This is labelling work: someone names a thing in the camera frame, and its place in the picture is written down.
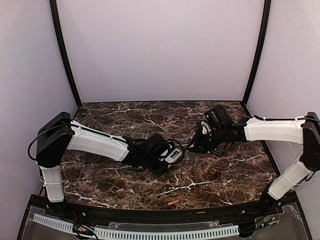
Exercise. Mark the orange battery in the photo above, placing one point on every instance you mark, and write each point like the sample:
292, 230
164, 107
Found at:
173, 202

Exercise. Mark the white remote control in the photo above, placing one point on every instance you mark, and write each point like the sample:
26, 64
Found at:
176, 160

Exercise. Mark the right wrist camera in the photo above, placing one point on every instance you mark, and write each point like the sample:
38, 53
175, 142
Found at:
217, 117

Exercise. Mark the left black frame post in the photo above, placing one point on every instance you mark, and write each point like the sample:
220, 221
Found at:
63, 51

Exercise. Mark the right black frame post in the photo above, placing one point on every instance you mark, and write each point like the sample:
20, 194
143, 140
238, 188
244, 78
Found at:
258, 51

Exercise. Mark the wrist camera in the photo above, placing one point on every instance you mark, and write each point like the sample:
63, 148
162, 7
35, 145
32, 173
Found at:
158, 145
217, 117

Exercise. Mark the white slotted cable duct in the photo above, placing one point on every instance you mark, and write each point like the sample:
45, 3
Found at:
101, 233

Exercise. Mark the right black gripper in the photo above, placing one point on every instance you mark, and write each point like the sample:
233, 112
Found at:
202, 144

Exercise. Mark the black frame post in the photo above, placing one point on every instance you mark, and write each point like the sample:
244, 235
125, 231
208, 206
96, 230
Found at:
258, 51
63, 51

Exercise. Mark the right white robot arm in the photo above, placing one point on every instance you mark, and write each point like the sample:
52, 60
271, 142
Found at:
302, 130

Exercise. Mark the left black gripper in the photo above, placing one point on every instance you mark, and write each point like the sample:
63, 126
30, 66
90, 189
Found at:
164, 167

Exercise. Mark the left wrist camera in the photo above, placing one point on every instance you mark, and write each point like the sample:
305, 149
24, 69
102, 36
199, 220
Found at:
158, 145

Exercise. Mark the blue red battery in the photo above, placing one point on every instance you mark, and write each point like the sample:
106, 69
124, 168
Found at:
174, 154

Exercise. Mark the black front rail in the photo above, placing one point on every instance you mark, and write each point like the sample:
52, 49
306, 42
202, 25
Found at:
237, 214

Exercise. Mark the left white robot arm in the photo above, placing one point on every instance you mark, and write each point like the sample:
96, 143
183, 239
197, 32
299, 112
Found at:
62, 133

